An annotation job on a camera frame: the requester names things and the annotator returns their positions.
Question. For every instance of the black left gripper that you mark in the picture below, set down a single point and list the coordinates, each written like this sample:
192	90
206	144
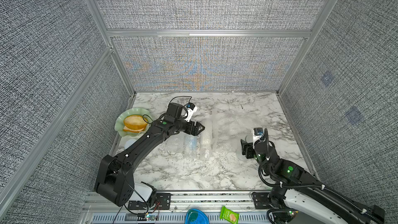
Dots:
195	131

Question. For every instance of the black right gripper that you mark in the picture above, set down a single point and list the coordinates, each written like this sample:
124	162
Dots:
246	148

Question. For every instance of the clear glass vase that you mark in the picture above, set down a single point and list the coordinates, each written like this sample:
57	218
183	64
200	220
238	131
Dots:
245	151

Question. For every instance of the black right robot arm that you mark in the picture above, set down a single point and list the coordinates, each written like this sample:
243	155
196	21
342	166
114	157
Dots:
295	190

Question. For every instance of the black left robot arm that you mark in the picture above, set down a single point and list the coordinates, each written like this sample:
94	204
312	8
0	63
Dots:
115	178

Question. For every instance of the bubble wrapped blue item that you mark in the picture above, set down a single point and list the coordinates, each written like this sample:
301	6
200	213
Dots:
191	144

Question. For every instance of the bread roll sandwich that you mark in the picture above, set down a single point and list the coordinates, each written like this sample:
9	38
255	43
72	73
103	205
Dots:
134	124

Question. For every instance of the green scalloped glass plate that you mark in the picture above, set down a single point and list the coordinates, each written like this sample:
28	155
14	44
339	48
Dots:
133	111

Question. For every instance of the white round lid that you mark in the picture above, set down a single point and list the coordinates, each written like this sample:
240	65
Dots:
129	143

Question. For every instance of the green snack packet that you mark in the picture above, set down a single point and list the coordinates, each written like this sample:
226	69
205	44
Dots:
229	215

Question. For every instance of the blue plastic container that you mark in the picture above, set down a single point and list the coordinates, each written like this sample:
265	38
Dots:
195	216

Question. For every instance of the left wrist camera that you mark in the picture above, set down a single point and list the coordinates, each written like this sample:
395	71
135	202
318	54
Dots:
181	112

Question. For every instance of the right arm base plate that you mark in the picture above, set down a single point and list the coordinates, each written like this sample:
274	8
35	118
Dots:
265	200

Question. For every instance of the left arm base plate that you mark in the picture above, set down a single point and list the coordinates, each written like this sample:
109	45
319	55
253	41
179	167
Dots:
158	201

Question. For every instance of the aluminium front rail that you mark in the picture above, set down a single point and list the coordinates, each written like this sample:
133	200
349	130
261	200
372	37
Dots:
98	210

